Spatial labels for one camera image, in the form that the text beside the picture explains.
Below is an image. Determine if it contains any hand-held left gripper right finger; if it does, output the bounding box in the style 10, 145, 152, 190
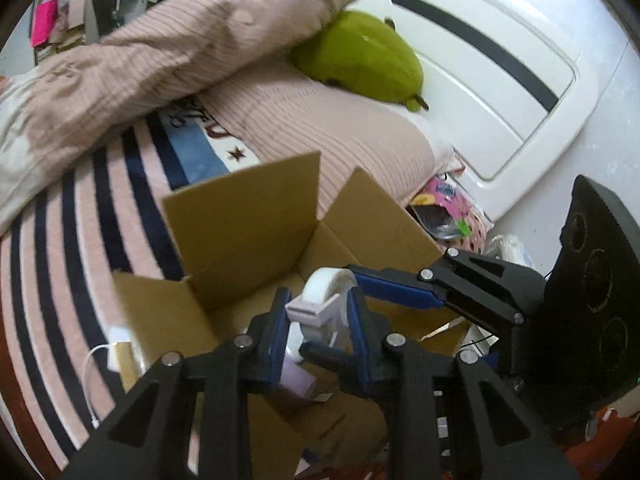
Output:
345, 288, 581, 480

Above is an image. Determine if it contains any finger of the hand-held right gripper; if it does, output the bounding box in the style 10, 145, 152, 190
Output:
347, 248, 547, 335
298, 341, 358, 387

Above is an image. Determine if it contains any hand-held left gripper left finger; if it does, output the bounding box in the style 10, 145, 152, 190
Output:
61, 288, 296, 480

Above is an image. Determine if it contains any white tape dispenser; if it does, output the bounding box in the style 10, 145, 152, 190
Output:
286, 267, 362, 362

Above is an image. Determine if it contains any brown cardboard box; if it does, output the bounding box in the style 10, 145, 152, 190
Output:
112, 152, 472, 480

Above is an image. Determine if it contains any small purple box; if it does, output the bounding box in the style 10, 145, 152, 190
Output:
277, 360, 317, 403

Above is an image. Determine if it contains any pink polka dot bag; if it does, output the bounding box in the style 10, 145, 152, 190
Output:
406, 174, 490, 255

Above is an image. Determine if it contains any white plastic bag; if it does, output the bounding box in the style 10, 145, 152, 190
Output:
481, 232, 545, 277

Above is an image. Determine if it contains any pink ribbed pillow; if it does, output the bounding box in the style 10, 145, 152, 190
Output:
197, 77, 453, 223

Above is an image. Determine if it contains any white bed headboard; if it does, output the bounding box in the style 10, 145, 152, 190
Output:
320, 0, 601, 222

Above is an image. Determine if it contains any striped pink navy blanket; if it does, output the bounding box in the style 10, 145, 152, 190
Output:
0, 110, 263, 472

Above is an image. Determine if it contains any green plush toy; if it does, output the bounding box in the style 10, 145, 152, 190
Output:
290, 10, 431, 114

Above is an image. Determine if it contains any pink ribbed quilt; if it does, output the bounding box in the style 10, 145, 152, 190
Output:
0, 0, 362, 233

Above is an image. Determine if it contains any bright pink paper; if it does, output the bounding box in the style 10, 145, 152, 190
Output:
30, 0, 57, 47

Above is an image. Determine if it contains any white charger with cable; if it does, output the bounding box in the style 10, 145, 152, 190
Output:
82, 326, 135, 432

